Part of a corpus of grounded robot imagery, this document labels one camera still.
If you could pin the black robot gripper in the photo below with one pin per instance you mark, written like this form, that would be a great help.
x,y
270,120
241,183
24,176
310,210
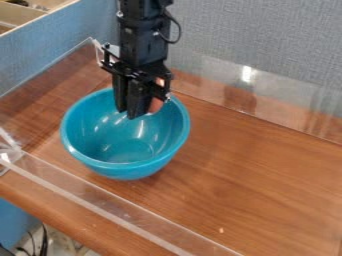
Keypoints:
x,y
135,61

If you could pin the white and brown toy mushroom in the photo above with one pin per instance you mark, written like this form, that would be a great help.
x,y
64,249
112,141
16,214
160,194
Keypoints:
x,y
156,102

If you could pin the blue plastic bowl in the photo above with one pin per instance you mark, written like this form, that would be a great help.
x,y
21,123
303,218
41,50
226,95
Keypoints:
x,y
122,148

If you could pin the wooden shelf unit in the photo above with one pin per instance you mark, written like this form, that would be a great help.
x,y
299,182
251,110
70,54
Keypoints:
x,y
20,12

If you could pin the clear acrylic barrier wall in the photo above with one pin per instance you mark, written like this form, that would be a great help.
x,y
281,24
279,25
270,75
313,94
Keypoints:
x,y
253,188

